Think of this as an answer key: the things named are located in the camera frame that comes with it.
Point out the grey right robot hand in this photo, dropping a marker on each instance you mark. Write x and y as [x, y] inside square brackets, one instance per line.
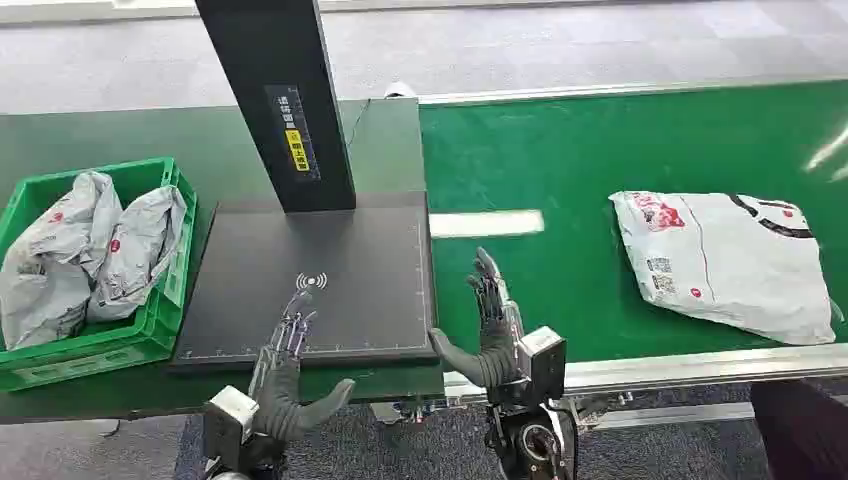
[497, 344]

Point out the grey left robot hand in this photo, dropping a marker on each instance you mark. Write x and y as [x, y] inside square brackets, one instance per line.
[278, 397]

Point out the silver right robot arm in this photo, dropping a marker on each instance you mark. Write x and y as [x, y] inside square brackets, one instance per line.
[533, 444]

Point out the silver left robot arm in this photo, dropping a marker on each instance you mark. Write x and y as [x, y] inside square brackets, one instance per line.
[248, 460]

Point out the green plastic crate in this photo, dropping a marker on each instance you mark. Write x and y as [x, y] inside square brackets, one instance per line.
[152, 324]

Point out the green conveyor belt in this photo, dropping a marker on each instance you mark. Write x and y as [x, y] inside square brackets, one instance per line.
[563, 152]

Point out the small crumpled grey parcel bag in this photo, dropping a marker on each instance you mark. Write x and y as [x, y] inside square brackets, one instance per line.
[136, 252]

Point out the flat grey parcel, black print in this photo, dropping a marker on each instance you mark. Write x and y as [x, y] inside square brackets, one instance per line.
[729, 265]

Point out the black and yellow label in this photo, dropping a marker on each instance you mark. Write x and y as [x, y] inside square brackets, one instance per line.
[295, 132]

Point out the large crumpled grey parcel bag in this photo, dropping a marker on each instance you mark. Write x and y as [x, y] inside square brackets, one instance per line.
[46, 265]

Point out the small white object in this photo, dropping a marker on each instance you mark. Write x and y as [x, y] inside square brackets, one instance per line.
[399, 91]

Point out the dark box under conveyor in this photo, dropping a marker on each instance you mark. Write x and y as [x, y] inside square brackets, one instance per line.
[805, 430]

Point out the black scanner column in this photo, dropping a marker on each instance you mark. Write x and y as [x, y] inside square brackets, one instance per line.
[278, 53]

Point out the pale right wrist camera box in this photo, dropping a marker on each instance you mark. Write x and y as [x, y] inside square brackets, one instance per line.
[542, 361]

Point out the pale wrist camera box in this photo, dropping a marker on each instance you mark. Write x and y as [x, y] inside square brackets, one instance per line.
[542, 361]
[228, 417]

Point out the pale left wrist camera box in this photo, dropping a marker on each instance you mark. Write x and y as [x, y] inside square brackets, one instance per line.
[228, 417]

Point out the black scanner base plate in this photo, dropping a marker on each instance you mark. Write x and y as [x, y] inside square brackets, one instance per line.
[358, 265]

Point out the silver conveyor frame rail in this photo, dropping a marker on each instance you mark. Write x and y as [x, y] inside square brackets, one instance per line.
[696, 371]

